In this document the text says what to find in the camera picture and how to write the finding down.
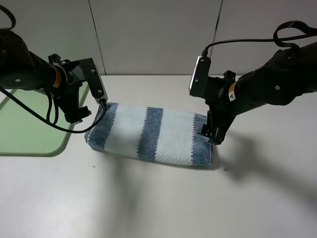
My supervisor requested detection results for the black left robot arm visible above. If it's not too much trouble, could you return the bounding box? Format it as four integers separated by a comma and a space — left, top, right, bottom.
0, 30, 91, 123

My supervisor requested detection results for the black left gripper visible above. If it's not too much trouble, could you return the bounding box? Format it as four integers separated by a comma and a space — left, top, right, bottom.
48, 54, 90, 124

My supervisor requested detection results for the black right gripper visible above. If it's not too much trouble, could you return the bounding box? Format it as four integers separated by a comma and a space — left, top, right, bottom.
201, 70, 236, 145

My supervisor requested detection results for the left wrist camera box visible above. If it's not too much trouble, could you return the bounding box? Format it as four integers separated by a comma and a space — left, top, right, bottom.
79, 58, 108, 104

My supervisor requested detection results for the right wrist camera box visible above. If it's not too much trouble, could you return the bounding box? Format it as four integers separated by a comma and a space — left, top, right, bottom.
189, 56, 211, 98

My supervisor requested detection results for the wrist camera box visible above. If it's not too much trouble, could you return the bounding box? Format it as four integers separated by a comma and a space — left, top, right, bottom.
189, 56, 211, 98
79, 58, 108, 104

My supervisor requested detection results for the green plastic tray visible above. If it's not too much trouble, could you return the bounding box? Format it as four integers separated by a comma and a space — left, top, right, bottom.
0, 82, 89, 156

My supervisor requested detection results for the black left camera cable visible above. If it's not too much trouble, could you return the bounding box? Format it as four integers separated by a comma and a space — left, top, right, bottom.
0, 0, 107, 134

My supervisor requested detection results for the blue white striped towel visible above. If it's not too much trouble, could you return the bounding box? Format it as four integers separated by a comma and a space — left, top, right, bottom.
85, 103, 213, 166

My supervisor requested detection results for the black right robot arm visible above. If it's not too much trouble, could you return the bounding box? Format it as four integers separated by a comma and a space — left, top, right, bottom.
200, 43, 317, 145

